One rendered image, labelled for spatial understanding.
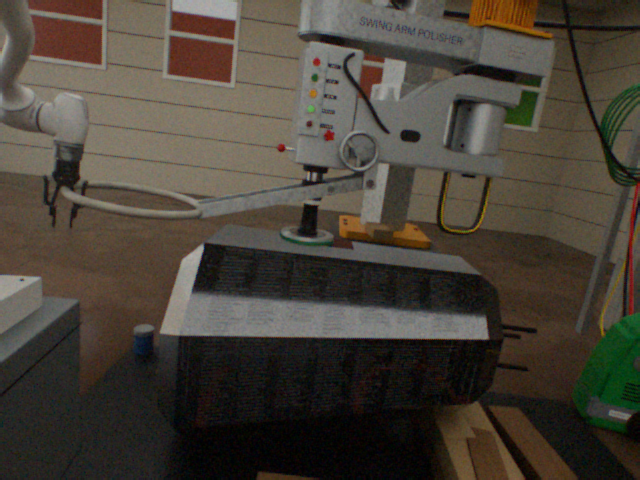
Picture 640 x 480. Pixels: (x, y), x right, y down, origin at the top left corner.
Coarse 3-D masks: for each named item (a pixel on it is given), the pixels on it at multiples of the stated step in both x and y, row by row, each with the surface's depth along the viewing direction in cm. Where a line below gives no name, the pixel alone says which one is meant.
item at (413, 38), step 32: (320, 0) 142; (352, 0) 143; (320, 32) 145; (352, 32) 145; (384, 32) 147; (416, 32) 150; (448, 32) 152; (480, 32) 154; (512, 32) 155; (448, 64) 166; (480, 64) 156; (512, 64) 158; (544, 64) 161
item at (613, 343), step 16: (624, 320) 217; (608, 336) 220; (624, 336) 207; (592, 352) 227; (608, 352) 212; (624, 352) 205; (592, 368) 220; (608, 368) 208; (624, 368) 203; (576, 384) 233; (592, 384) 215; (608, 384) 207; (624, 384) 205; (576, 400) 227; (592, 400) 211; (608, 400) 208; (624, 400) 206; (592, 416) 212; (608, 416) 209; (624, 416) 207; (624, 432) 212
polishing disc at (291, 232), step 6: (282, 228) 173; (288, 228) 174; (294, 228) 176; (282, 234) 168; (288, 234) 164; (294, 234) 165; (300, 234) 167; (318, 234) 171; (324, 234) 172; (330, 234) 174; (300, 240) 162; (306, 240) 162; (312, 240) 162; (318, 240) 163; (324, 240) 164; (330, 240) 167
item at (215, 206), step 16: (352, 176) 175; (256, 192) 168; (272, 192) 159; (288, 192) 160; (304, 192) 161; (320, 192) 162; (336, 192) 164; (208, 208) 156; (224, 208) 157; (240, 208) 158; (256, 208) 159
